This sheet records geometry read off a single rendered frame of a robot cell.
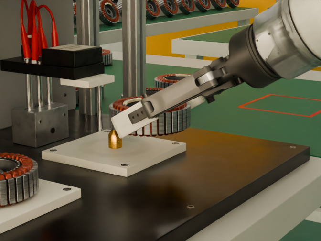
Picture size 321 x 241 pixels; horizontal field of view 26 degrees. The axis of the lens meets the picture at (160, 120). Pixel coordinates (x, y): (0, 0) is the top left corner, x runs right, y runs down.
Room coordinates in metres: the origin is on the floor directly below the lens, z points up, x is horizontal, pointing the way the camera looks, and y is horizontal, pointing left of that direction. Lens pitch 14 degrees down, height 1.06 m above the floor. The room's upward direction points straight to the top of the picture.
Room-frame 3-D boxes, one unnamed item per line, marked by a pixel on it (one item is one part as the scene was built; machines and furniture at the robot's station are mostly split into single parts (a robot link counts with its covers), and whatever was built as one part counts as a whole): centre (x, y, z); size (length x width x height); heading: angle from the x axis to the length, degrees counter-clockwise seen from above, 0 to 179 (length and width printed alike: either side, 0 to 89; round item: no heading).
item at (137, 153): (0.97, 0.07, 0.78); 0.15 x 0.15 x 0.01; 57
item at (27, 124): (1.05, 0.19, 0.80); 0.08 x 0.05 x 0.06; 147
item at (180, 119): (0.93, 0.01, 0.84); 0.11 x 0.11 x 0.04
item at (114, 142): (0.97, 0.07, 0.80); 0.02 x 0.02 x 0.03
